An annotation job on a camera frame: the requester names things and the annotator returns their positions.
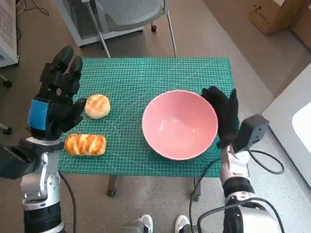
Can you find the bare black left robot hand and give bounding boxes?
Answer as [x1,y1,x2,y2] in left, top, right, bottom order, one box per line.
[26,46,87,141]

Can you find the grey mesh chair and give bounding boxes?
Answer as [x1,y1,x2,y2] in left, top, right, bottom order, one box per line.
[81,0,177,58]

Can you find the green cutting mat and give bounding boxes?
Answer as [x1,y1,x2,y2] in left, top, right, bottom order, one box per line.
[58,57,236,179]

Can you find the pink bowl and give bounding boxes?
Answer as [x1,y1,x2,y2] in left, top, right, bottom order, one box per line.
[141,89,219,162]

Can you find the cardboard box with black logo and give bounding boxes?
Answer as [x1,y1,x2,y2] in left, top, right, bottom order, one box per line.
[248,0,307,37]

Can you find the grey table leg with caster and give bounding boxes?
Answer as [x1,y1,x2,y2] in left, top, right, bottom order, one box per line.
[106,175,118,197]
[190,177,202,201]

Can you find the long striped bread loaf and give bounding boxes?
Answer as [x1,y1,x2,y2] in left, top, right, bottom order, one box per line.
[64,133,107,156]

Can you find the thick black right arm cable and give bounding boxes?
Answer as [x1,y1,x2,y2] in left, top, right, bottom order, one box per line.
[197,198,284,233]

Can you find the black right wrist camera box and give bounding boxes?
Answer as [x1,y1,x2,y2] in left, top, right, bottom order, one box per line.
[234,114,270,152]

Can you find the black office chair base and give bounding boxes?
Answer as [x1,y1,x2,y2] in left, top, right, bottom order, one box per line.
[0,72,13,134]

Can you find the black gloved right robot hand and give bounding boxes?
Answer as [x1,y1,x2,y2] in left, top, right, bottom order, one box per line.
[201,85,240,149]

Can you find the round bread bun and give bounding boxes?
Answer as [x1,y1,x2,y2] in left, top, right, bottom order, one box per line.
[84,94,111,120]

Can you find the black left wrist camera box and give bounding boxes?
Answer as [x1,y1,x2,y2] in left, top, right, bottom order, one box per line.
[0,143,43,180]

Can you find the white perforated metal case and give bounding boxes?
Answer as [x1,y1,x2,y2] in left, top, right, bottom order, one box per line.
[0,0,19,68]

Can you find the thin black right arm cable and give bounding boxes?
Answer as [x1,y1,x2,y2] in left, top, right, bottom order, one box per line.
[188,157,222,233]

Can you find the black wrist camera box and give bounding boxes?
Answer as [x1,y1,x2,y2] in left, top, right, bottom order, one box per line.
[0,143,43,180]
[234,114,270,152]

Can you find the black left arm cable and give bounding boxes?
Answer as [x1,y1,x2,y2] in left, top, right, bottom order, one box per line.
[58,173,75,233]

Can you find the plain cardboard box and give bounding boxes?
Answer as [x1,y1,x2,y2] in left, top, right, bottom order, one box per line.
[290,4,311,53]

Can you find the black right camera cable loop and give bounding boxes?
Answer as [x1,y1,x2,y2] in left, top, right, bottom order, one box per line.
[249,150,284,174]

